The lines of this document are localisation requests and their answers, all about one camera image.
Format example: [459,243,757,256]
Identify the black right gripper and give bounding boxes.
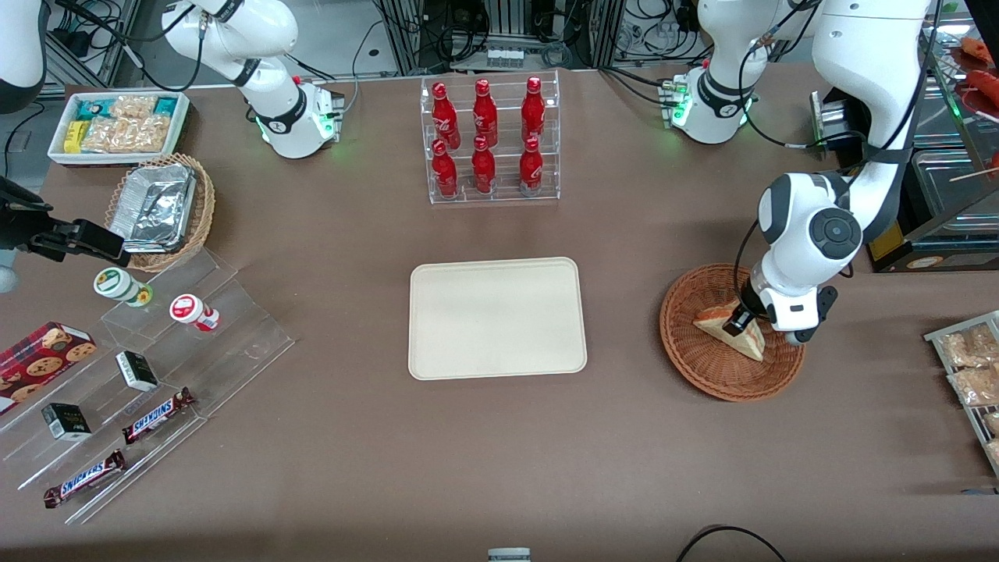
[0,176,131,269]

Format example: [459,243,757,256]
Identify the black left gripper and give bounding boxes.
[722,279,773,337]

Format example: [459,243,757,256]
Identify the triangle sandwich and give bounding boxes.
[692,303,766,363]

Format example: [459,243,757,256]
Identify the brown wicker basket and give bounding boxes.
[659,264,806,403]

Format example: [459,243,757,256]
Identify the light wicker basket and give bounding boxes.
[105,153,216,273]

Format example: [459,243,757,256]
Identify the cream plastic tray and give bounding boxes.
[408,257,588,382]

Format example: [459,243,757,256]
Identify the green lid yogurt cup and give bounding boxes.
[94,267,154,308]

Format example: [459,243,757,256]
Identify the aluminium foil container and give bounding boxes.
[109,163,197,254]

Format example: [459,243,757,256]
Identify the clear bag of crackers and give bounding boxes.
[109,94,158,120]
[81,115,172,154]

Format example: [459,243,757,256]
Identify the red lid yogurt cup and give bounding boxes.
[169,293,221,333]

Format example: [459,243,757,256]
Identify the red cookie box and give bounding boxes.
[0,322,98,416]

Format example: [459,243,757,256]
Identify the small black box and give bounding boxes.
[116,350,160,393]
[41,403,93,443]

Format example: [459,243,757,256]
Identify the white snack bin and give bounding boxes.
[47,91,191,168]

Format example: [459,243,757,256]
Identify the clear acrylic stepped stand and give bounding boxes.
[0,248,296,525]

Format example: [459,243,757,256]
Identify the snickers chocolate bar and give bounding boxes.
[43,450,126,509]
[122,387,196,446]

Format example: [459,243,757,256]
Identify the black hot food showcase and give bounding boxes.
[810,0,999,274]

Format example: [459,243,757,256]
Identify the red cola bottle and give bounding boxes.
[431,140,460,198]
[518,137,545,195]
[471,136,498,195]
[521,76,547,144]
[472,79,500,148]
[432,82,460,150]

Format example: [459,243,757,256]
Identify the clear acrylic bottle rack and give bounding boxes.
[420,70,562,206]

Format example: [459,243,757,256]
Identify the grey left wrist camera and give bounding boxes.
[768,284,841,347]

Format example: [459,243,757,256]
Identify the black looped cable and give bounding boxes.
[675,525,789,562]

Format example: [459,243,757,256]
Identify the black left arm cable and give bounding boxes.
[732,16,914,293]

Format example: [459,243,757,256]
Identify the grey wire rack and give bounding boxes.
[924,311,999,478]

